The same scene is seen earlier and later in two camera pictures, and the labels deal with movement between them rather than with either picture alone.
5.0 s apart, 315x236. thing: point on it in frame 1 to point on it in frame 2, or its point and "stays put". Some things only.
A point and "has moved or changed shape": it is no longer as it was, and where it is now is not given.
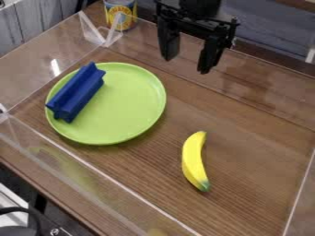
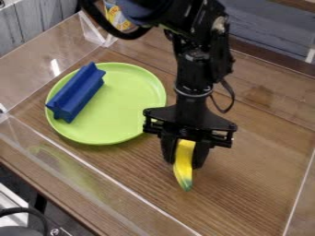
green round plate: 122,112 stays put
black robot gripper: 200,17 to 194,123
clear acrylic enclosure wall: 146,147 stays put
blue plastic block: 70,100 stays put
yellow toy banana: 193,160 has moved or changed shape
